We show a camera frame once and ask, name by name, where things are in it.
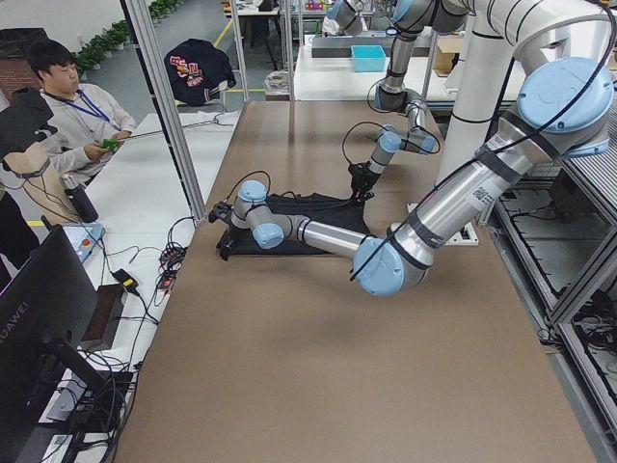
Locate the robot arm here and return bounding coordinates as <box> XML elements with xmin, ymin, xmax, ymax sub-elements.
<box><xmin>208</xmin><ymin>57</ymin><xmax>613</xmax><ymax>296</ymax></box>
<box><xmin>349</xmin><ymin>1</ymin><xmax>616</xmax><ymax>208</ymax></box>

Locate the black water bottle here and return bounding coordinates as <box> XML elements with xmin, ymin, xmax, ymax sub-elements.
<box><xmin>62</xmin><ymin>175</ymin><xmax>98</xmax><ymax>223</ymax></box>

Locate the black computer monitor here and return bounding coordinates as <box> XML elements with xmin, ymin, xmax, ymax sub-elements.
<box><xmin>1</xmin><ymin>226</ymin><xmax>105</xmax><ymax>462</ymax></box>

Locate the black graphic t-shirt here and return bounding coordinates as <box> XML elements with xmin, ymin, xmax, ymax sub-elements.
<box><xmin>217</xmin><ymin>181</ymin><xmax>372</xmax><ymax>260</ymax></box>

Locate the black power adapter brick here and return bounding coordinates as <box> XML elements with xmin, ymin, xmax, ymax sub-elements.
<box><xmin>112</xmin><ymin>269</ymin><xmax>139</xmax><ymax>293</ymax></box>

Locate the long reacher grabber tool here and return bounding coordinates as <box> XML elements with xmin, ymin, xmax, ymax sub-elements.
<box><xmin>99</xmin><ymin>113</ymin><xmax>232</xmax><ymax>153</ymax></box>

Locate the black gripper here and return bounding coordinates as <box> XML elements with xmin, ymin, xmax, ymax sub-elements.
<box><xmin>207</xmin><ymin>201</ymin><xmax>233</xmax><ymax>225</ymax></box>
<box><xmin>348</xmin><ymin>162</ymin><xmax>376</xmax><ymax>201</ymax></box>

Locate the grey orange usb hub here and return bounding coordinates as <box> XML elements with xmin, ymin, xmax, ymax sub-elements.
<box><xmin>159</xmin><ymin>243</ymin><xmax>187</xmax><ymax>266</ymax></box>
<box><xmin>157</xmin><ymin>272</ymin><xmax>176</xmax><ymax>292</ymax></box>

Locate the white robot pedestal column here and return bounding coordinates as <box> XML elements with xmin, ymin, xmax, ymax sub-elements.
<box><xmin>407</xmin><ymin>18</ymin><xmax>517</xmax><ymax>247</ymax></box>

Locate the blue plastic bin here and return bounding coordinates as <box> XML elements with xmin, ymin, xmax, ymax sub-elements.
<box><xmin>351</xmin><ymin>44</ymin><xmax>387</xmax><ymax>73</ymax></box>

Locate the aluminium frame post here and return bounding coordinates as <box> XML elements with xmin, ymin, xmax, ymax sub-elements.
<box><xmin>120</xmin><ymin>0</ymin><xmax>205</xmax><ymax>223</ymax></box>

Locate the black mini PC box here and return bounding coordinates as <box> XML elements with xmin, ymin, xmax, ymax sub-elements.
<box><xmin>80</xmin><ymin>283</ymin><xmax>127</xmax><ymax>351</ymax></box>

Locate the teach pendant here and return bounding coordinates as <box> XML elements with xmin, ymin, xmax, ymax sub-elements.
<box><xmin>62</xmin><ymin>223</ymin><xmax>104</xmax><ymax>262</ymax></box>

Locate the seated man in grey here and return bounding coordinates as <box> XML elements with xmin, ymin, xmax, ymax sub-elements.
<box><xmin>27</xmin><ymin>39</ymin><xmax>137</xmax><ymax>185</ymax></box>

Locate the black jacket with patches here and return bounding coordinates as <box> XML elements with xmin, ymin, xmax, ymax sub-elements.
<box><xmin>163</xmin><ymin>39</ymin><xmax>236</xmax><ymax>106</ymax></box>

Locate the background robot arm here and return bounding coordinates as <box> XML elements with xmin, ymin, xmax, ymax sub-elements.
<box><xmin>326</xmin><ymin>0</ymin><xmax>363</xmax><ymax>36</ymax></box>

